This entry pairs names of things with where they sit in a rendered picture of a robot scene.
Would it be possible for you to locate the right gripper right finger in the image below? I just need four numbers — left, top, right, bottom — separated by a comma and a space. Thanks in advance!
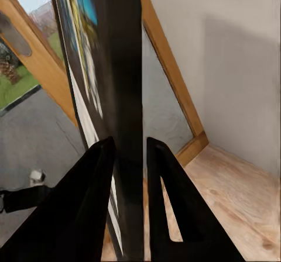
147, 137, 245, 262

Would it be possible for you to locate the poster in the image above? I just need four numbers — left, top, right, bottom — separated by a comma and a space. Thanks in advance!
52, 0, 144, 262

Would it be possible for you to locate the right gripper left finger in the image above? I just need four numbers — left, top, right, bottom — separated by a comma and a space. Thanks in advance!
0, 137, 115, 262

